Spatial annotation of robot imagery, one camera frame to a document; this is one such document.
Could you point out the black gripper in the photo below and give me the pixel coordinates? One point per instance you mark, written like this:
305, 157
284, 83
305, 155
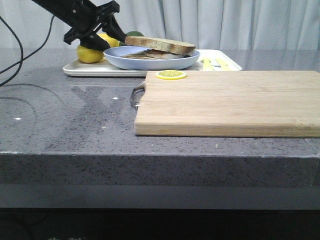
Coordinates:
85, 20

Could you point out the front yellow lemon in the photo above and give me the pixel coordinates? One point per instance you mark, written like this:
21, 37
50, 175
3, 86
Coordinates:
88, 56

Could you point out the wooden cutting board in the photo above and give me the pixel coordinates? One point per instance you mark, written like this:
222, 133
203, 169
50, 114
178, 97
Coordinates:
272, 103

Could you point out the grey white curtain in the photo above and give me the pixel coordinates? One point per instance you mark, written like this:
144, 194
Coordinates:
209, 24

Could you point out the metal cutting board handle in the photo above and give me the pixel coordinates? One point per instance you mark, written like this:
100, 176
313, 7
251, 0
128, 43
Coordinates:
136, 95

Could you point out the green lime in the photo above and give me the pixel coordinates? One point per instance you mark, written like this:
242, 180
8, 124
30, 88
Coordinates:
131, 34

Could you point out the yellow lemon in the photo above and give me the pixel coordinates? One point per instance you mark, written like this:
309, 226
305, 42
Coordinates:
88, 56
111, 41

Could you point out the rear yellow lemon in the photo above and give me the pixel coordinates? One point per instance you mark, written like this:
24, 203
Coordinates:
111, 41

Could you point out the bread slice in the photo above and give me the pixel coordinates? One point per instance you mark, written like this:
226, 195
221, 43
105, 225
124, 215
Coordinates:
161, 44
154, 54

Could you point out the yellow plastic fork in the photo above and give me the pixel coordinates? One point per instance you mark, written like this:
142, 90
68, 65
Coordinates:
207, 64

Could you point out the yellow plastic knife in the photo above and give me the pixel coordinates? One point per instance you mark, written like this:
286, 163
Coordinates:
224, 65

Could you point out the lemon slice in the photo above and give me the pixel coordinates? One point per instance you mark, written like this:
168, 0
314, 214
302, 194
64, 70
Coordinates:
170, 74

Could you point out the light blue plate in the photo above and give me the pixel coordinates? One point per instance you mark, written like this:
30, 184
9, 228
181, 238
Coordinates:
114, 56

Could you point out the white bear tray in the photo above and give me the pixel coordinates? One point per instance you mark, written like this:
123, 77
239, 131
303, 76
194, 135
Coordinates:
105, 69

